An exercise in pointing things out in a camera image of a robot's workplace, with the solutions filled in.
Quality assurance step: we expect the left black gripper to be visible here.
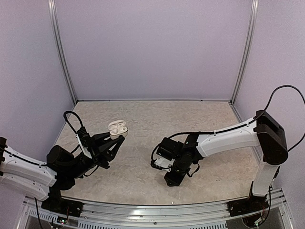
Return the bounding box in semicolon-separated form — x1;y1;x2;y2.
68;130;123;179

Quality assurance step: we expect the white earbud charging case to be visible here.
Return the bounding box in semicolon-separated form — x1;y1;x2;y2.
108;120;128;140

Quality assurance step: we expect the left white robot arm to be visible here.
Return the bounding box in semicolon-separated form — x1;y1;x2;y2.
0;132;126;212

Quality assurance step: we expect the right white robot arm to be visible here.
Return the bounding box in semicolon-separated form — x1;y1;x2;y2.
151;110;288;212

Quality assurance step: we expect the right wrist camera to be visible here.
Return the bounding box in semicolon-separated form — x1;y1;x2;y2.
151;157;174;171

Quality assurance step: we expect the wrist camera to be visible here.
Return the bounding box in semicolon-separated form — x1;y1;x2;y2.
76;126;92;159
151;157;174;171

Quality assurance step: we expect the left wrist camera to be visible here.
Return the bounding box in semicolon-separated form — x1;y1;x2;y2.
76;126;92;159

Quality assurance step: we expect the left camera cable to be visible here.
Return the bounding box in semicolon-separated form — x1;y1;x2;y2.
63;110;84;131

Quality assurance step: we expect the camera cable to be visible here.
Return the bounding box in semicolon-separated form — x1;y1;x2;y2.
63;110;84;131
151;84;305;163

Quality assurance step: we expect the right camera cable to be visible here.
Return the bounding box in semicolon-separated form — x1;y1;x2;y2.
151;84;305;163

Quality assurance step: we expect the front aluminium rail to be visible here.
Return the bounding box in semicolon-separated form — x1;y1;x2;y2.
22;188;289;229

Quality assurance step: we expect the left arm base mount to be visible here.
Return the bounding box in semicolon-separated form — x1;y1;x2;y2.
41;197;83;218

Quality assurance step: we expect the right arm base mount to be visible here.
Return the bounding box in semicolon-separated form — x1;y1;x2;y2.
227;198;269;217

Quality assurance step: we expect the right aluminium frame post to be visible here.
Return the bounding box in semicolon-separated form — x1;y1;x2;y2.
230;0;259;106

